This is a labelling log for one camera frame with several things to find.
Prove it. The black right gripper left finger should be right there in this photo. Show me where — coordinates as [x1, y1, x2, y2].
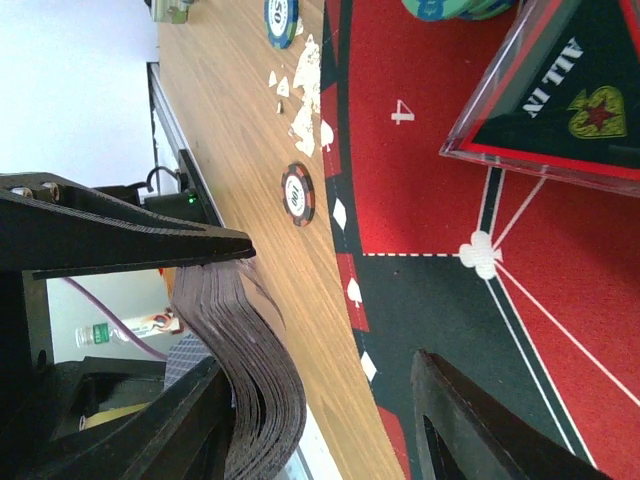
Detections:
[19, 357, 235, 479]

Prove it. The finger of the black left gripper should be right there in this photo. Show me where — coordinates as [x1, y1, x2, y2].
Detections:
[1, 173, 256, 279]

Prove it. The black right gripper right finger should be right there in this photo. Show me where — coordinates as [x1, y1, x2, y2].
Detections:
[411, 349, 607, 479]

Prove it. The playing card deck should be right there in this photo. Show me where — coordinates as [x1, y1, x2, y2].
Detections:
[164, 259, 306, 479]

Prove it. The orange 100 chip stack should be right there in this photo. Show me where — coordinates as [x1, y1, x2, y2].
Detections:
[280, 162, 315, 227]

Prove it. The green 50 chip stack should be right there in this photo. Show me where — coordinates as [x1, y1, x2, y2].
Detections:
[264, 0, 299, 50]

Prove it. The triangular all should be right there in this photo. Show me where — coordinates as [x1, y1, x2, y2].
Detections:
[441, 1, 639, 196]

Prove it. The plastic water bottle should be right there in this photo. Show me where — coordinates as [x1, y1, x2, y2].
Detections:
[74, 309, 184, 349]

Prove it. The round red black poker mat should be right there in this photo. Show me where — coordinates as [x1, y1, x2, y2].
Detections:
[321, 1, 639, 479]

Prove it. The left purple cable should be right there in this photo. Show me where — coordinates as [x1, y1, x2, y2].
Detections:
[62, 276, 169, 362]

